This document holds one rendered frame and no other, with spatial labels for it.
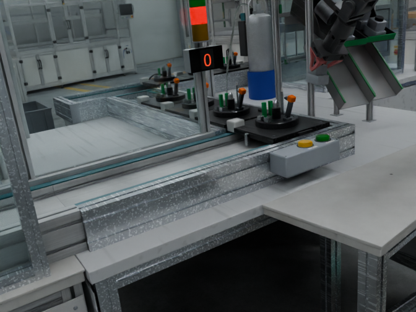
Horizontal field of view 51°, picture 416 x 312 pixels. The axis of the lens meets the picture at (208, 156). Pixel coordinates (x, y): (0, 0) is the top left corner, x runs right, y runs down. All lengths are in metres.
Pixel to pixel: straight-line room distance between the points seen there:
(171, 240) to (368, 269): 0.44
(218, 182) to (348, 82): 0.70
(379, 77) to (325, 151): 0.56
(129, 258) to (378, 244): 0.53
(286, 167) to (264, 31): 1.28
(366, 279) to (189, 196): 0.45
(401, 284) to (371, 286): 1.33
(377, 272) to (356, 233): 0.09
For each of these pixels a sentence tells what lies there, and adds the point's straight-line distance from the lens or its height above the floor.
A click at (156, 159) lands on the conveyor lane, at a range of 1.33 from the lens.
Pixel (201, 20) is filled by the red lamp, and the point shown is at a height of 1.32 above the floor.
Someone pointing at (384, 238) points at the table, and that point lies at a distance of 1.00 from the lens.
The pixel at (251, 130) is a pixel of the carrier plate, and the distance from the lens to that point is 1.40.
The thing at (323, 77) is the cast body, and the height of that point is 1.11.
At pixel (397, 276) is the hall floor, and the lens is 2.44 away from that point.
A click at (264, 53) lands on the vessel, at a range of 2.36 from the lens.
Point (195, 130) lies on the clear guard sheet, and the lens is 1.45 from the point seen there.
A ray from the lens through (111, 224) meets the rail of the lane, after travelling 1.02.
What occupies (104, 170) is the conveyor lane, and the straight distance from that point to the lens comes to 1.28.
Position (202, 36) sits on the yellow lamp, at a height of 1.27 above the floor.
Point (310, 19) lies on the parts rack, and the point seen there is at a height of 1.28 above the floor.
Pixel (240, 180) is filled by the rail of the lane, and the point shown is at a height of 0.91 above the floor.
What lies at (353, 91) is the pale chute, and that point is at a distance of 1.61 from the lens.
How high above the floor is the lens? 1.35
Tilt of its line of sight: 19 degrees down
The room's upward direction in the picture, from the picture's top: 6 degrees counter-clockwise
